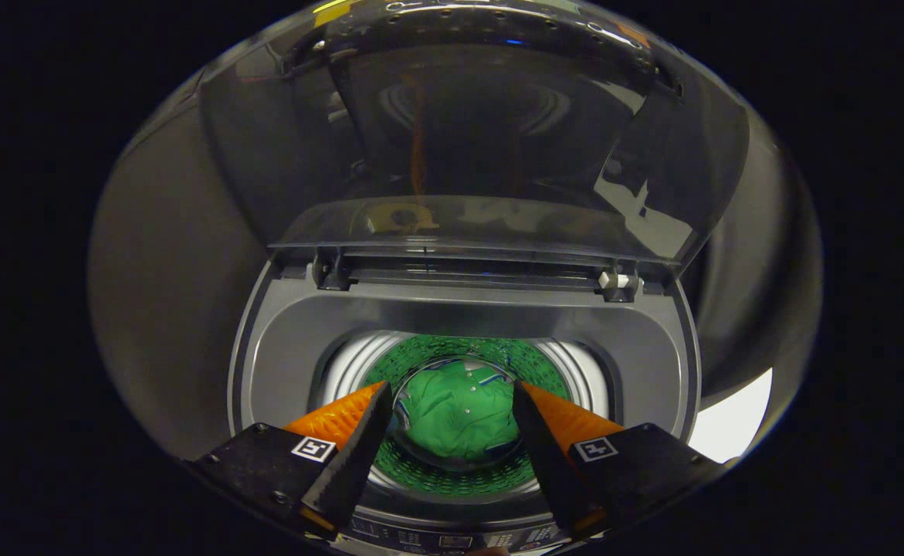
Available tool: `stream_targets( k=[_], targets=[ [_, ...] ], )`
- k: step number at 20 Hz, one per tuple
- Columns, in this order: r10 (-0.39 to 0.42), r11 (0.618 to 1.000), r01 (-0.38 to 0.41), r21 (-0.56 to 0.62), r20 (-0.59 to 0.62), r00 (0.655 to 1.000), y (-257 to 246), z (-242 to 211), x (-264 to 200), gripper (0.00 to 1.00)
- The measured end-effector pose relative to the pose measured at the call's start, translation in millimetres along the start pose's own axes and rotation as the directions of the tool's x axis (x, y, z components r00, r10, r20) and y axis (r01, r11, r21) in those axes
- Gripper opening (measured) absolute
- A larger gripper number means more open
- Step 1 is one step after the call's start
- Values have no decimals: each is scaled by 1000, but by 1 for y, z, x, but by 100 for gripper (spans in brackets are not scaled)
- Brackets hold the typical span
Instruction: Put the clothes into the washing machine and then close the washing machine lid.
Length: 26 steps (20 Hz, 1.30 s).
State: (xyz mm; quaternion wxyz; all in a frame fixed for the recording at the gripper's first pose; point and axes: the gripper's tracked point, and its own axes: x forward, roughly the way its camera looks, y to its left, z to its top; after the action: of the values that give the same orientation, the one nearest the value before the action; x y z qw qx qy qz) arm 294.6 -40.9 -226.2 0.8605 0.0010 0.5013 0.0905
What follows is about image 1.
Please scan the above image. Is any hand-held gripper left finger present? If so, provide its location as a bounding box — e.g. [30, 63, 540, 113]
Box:
[189, 380, 395, 541]

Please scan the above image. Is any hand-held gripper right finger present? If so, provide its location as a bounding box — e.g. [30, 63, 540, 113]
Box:
[512, 380, 730, 541]

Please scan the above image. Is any green polo shirt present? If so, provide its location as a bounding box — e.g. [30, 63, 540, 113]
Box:
[398, 359, 522, 464]

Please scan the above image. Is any white sheet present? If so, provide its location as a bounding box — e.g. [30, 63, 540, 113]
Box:
[687, 367, 774, 464]

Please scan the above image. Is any black backdrop cloth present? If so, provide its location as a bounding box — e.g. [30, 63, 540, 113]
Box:
[87, 77, 823, 464]

